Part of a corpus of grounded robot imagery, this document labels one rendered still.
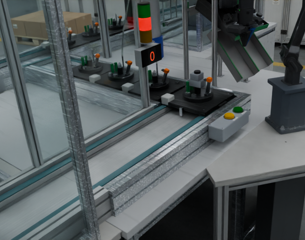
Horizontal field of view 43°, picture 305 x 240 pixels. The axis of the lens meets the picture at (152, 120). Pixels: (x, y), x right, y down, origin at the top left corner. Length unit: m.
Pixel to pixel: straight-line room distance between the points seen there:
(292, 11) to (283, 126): 4.10
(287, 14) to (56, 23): 5.01
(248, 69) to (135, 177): 0.94
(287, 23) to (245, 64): 3.80
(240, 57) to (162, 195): 0.92
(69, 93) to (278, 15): 5.01
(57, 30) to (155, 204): 0.68
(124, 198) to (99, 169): 0.19
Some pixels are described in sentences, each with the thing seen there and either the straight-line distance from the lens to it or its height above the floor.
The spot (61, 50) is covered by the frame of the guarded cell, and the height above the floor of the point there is 1.45.
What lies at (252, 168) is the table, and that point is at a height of 0.86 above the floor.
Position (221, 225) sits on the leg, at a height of 0.63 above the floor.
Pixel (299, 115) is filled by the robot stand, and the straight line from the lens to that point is 1.74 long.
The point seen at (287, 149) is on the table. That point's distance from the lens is 1.62.
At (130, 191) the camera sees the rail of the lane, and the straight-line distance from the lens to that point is 1.29.
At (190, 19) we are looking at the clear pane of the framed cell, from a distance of 2.79.
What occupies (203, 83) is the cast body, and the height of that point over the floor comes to 1.04.
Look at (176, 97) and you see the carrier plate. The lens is 1.79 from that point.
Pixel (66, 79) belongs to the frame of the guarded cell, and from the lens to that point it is 0.94.
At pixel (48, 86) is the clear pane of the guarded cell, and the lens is 0.93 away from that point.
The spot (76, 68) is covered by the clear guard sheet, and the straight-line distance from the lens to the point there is 1.42.
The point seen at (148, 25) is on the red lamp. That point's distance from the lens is 1.58.
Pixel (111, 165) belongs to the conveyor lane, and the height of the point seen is 0.92.
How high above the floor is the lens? 1.69
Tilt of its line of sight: 27 degrees down
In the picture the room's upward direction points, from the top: 4 degrees counter-clockwise
